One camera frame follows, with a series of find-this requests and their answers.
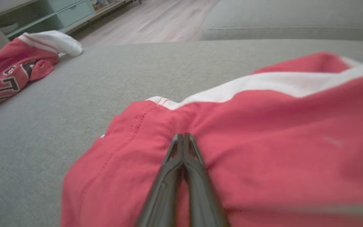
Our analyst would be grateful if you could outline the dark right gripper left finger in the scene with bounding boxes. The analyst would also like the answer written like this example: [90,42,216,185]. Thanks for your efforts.
[136,133,185,227]

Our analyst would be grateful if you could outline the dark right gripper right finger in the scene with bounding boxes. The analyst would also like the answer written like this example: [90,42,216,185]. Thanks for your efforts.
[183,132,229,227]

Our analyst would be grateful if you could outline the red shorts with white stripes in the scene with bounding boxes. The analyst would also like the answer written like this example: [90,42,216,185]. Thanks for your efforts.
[61,52,363,227]

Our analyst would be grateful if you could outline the red Bulls jersey white sleeves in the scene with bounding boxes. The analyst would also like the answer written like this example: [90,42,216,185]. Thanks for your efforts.
[0,31,83,111]

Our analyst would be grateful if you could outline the large grey sofa seat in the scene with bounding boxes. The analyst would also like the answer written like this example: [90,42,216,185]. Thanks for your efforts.
[0,39,363,227]

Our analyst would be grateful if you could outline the colourful toy pile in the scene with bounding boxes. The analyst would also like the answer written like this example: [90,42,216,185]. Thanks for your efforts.
[93,0,110,11]

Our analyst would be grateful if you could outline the low cabinet with pale-green drawers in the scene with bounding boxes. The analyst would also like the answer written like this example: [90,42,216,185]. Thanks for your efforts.
[0,0,142,43]

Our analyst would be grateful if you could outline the grey sofa cushion with seam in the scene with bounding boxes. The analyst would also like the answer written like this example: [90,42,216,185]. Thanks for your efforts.
[199,0,363,42]

